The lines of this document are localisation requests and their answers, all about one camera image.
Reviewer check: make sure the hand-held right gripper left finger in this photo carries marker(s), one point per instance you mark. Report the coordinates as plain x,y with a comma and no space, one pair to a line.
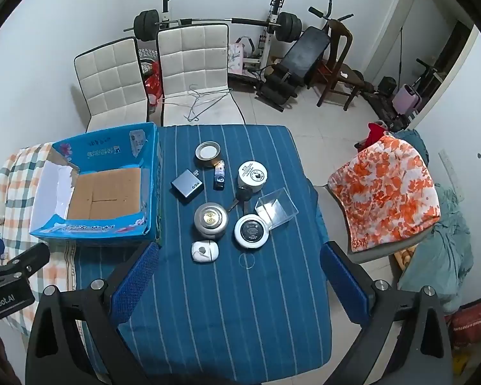
138,276

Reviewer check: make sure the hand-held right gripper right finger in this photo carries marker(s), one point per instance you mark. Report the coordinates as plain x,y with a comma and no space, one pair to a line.
342,276

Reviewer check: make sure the small white jar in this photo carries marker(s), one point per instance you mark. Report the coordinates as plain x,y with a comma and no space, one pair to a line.
204,251

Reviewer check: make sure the blue cardboard box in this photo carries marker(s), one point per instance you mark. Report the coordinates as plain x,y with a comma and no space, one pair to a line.
104,196

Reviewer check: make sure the silver round tin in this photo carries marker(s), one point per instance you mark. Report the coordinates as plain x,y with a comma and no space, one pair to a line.
211,220

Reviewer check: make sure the clear plastic box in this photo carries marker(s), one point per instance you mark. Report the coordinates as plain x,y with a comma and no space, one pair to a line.
275,208

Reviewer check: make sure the white jar with black lid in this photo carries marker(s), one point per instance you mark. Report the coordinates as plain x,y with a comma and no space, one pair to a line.
251,230

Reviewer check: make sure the grey charger block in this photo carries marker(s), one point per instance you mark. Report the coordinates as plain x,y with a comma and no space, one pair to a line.
186,186

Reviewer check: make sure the black key bunch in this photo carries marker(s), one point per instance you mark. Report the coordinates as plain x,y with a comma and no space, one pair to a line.
242,195

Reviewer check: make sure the white jar with printed lid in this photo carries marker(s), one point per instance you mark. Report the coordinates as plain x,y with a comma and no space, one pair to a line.
251,174

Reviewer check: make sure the grey chair seat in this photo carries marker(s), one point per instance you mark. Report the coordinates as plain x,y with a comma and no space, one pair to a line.
384,252

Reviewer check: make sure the orange plaid cloth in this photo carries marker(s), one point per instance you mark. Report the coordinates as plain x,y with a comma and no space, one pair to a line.
16,176

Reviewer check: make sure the blue striped tablecloth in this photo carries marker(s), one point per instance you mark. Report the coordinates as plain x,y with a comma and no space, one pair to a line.
224,308

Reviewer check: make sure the orange floral cushion cover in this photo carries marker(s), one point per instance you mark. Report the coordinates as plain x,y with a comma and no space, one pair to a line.
384,192

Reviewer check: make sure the teal blanket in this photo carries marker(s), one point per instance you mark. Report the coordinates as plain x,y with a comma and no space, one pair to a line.
445,248

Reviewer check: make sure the red paper bag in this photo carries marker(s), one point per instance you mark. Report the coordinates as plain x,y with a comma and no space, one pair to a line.
467,325

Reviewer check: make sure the red cloth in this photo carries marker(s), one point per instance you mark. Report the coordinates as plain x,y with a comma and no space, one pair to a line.
374,132

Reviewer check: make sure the clear ruler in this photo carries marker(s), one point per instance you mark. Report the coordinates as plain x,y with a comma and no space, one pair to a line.
451,174

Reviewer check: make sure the red plastic bag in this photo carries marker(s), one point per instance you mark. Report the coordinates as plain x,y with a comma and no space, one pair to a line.
153,84

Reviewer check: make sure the white padded chair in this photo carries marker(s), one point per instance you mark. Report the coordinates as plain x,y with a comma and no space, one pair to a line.
194,60
108,76

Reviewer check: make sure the brown wooden chair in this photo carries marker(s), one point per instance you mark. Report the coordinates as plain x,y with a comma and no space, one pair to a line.
338,72

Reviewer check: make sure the black weight bench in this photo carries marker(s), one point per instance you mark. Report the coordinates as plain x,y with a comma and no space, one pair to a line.
304,54

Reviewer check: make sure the thin dark pole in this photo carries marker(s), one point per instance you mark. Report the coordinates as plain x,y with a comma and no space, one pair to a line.
400,56

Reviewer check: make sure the pink bag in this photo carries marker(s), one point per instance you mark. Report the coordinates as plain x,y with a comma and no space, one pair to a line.
238,54

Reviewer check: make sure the black barbell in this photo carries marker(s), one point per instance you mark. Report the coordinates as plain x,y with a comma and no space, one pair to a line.
146,24

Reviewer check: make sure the white barbell rack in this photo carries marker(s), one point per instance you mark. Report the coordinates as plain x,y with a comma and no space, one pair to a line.
273,12

